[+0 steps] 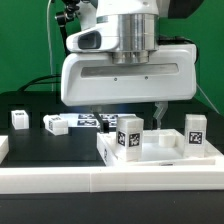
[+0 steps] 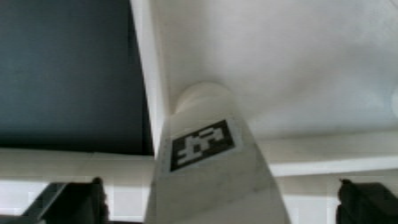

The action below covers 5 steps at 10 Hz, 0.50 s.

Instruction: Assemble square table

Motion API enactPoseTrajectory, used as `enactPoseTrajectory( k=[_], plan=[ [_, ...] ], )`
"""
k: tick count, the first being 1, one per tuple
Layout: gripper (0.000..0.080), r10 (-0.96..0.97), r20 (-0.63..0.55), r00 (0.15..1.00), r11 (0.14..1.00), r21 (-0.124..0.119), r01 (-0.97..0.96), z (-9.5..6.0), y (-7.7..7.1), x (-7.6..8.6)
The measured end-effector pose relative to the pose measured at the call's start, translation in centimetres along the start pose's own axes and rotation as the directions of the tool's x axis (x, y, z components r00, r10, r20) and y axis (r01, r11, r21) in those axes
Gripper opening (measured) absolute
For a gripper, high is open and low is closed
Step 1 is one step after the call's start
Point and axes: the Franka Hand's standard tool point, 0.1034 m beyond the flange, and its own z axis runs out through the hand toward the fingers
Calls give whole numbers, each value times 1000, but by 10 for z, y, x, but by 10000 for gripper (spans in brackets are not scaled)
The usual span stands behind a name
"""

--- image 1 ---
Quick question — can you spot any black cable bundle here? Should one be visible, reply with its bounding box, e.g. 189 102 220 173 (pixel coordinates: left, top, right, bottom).
17 73 63 93

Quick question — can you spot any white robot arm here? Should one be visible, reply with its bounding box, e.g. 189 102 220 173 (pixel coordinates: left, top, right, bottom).
61 0 204 121

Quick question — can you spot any grey thin cable right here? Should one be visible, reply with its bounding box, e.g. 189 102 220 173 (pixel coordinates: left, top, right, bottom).
195 83 221 116

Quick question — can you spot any white square table top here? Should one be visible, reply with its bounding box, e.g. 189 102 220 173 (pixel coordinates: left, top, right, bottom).
97 129 224 166

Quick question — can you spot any white U-shaped obstacle fence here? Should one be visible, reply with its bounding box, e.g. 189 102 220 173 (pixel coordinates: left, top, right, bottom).
0 133 224 195

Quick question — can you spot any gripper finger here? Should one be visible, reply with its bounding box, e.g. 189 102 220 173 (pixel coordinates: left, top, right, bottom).
90 105 109 133
153 101 168 129

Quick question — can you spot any grey thin cable left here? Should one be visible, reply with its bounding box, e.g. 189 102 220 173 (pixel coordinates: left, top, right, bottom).
45 0 56 92

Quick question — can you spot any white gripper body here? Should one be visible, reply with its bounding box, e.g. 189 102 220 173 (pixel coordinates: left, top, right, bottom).
61 25 196 106

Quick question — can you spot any white sheet with tag markers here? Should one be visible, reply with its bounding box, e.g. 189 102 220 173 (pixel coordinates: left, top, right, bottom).
59 112 138 128

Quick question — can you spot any grey thin cable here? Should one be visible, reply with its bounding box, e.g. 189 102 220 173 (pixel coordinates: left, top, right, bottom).
195 83 221 116
45 0 56 92

